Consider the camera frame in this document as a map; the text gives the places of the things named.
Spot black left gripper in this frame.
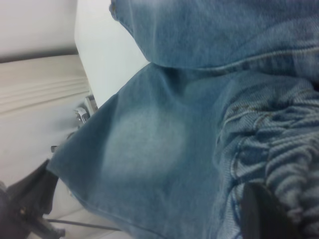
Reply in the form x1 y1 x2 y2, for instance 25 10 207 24
0 159 66 239

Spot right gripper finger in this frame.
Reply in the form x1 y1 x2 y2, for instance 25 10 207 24
240 183 294 239

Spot blue denim pants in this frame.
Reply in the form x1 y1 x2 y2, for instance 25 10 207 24
46 0 319 239

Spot left arm braided camera cable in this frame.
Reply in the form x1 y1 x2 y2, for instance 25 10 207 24
46 218 118 231

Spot silver metal bracket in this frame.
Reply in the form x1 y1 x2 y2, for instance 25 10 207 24
73 96 98 129

